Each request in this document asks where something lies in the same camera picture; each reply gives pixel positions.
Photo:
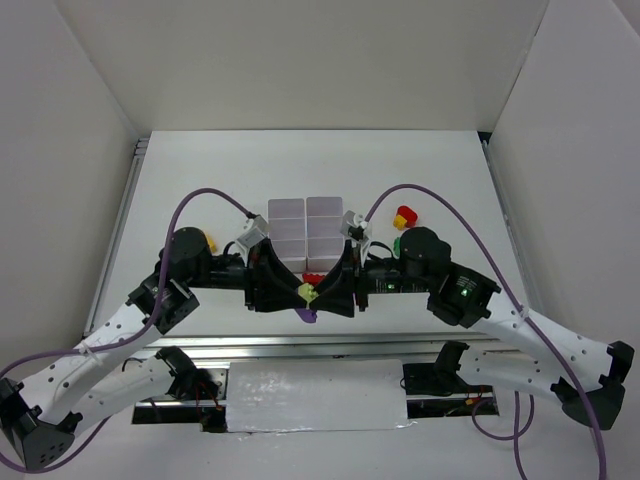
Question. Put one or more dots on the red round lego brick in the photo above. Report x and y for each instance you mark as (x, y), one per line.
(409, 214)

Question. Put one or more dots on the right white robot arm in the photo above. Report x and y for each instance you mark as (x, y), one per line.
(584, 377)

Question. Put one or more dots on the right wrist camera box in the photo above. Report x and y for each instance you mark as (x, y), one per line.
(356, 229)

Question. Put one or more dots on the right white divided container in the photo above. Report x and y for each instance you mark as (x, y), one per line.
(325, 242)

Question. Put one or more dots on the left white divided container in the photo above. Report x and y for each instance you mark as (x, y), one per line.
(287, 223)

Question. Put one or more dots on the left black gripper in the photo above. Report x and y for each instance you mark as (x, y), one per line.
(251, 282)

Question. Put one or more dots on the white taped front panel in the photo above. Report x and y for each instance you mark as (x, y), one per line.
(314, 395)

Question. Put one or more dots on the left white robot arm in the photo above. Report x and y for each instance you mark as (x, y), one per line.
(42, 415)

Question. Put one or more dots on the yellow small lego brick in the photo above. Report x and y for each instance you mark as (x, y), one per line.
(399, 222)

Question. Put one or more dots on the lime square lego brick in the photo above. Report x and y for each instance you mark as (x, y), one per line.
(307, 292)

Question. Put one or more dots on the yellow and lime lego stack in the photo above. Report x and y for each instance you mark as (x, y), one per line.
(211, 243)

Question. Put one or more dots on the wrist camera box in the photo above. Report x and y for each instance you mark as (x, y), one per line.
(356, 229)
(255, 229)

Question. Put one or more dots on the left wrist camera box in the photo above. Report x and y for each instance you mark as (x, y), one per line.
(255, 229)

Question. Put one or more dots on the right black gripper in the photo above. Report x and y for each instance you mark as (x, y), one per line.
(359, 281)

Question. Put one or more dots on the red arched lego brick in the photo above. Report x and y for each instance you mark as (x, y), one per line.
(313, 279)

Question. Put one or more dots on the green square lego brick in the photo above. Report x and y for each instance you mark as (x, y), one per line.
(396, 247)

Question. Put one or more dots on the aluminium table rail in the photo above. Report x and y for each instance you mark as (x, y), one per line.
(330, 346)

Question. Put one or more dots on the white divided container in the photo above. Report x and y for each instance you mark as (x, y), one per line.
(325, 242)
(287, 223)

